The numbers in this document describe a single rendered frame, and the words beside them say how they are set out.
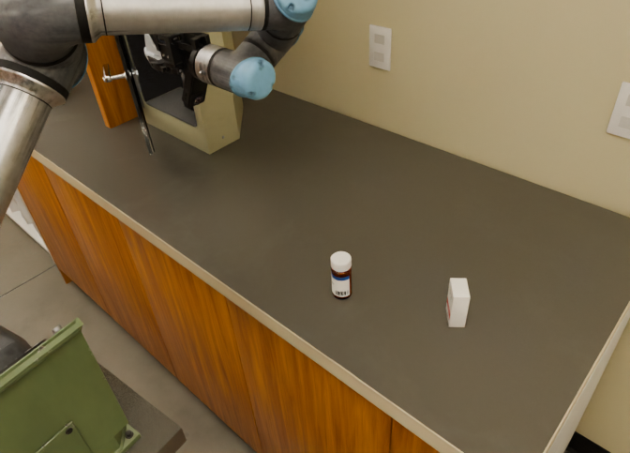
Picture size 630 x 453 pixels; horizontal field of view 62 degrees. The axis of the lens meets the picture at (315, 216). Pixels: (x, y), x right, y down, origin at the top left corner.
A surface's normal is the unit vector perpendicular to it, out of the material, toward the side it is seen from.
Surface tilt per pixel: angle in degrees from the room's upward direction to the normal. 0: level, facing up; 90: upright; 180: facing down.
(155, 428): 0
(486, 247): 0
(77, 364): 90
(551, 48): 90
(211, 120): 90
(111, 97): 90
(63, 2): 63
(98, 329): 0
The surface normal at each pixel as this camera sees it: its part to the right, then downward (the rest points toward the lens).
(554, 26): -0.67, 0.49
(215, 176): -0.06, -0.78
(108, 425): 0.81, 0.33
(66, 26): 0.25, 0.74
